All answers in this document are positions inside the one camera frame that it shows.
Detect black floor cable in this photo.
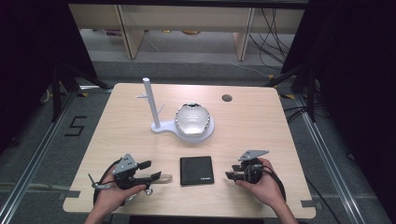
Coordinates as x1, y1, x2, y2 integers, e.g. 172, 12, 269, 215
304, 175, 344, 224

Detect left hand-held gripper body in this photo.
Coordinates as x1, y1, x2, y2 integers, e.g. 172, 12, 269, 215
112, 153, 148, 190

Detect silver dish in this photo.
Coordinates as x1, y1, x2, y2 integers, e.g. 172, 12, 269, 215
174, 102, 212, 137

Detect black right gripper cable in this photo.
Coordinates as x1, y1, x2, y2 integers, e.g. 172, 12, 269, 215
248, 163, 287, 202

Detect black metal stand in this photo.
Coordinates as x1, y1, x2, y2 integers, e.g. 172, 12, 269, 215
50, 60, 110, 123
264, 60, 319, 123

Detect person's right hand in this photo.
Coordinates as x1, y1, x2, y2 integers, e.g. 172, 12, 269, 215
234, 157, 287, 208

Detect bundle of black cables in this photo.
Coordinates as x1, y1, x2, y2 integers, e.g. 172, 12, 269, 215
247, 7, 297, 71

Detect black curtain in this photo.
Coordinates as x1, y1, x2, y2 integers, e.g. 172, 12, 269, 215
0, 0, 98, 153
280, 0, 396, 216

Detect aluminium floor rail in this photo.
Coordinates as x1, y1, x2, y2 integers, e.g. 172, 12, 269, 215
0, 91, 78, 224
293, 92, 366, 224

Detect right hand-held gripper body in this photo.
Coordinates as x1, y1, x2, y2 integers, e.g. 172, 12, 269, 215
237, 149, 270, 185

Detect white hook stand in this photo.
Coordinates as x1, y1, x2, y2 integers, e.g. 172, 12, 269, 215
135, 77, 216, 145

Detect black wallet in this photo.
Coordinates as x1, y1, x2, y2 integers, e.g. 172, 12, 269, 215
179, 155, 216, 187

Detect light wooden desk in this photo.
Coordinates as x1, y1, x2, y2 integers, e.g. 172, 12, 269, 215
68, 3, 306, 62

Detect grey cable plug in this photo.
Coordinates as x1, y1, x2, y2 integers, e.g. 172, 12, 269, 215
87, 173, 117, 191

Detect white floor cable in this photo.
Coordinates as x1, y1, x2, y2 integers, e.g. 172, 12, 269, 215
229, 61, 273, 79

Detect person's left hand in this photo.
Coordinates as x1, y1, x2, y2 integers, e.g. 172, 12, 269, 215
92, 184, 148, 217

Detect keys with beige strap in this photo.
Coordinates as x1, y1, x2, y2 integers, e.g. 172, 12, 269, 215
124, 173, 174, 206

